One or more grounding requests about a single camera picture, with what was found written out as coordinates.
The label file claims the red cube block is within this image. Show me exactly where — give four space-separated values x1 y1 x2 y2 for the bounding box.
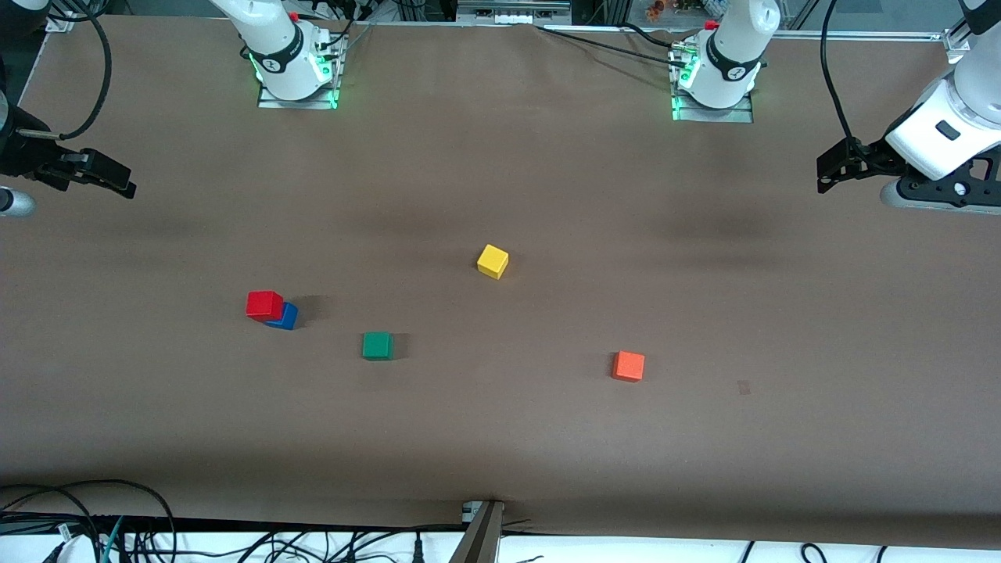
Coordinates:
246 291 285 322

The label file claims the yellow cube block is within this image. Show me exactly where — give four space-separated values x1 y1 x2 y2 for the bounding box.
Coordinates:
477 244 510 280

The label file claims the grey power strip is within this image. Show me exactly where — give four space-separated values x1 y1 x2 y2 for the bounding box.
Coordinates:
457 0 572 24

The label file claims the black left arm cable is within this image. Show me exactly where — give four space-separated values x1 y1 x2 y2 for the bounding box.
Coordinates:
820 0 857 148

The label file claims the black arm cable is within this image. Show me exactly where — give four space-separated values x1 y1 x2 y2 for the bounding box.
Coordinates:
820 0 857 148
20 0 113 142

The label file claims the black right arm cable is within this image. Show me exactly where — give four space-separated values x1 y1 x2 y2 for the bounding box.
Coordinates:
20 0 113 142

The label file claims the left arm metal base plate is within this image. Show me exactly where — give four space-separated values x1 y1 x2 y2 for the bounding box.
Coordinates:
671 43 755 124

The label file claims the aluminium frame rail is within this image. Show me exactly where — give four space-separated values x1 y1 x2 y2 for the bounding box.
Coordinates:
755 30 947 41

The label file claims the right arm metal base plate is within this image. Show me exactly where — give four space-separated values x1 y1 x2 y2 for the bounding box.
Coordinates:
257 35 343 110

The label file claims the thick black table cable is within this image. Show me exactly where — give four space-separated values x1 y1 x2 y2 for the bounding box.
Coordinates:
622 22 691 51

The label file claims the thin black table cable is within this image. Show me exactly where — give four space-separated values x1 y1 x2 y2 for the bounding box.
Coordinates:
536 25 678 63

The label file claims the black looped floor cable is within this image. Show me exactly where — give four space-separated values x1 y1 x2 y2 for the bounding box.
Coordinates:
0 479 178 563

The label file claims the green floor cable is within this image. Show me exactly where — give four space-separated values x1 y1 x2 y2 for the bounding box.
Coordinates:
100 516 126 563

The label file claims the aluminium camera mount post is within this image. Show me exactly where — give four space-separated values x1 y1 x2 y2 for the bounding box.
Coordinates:
450 500 506 563

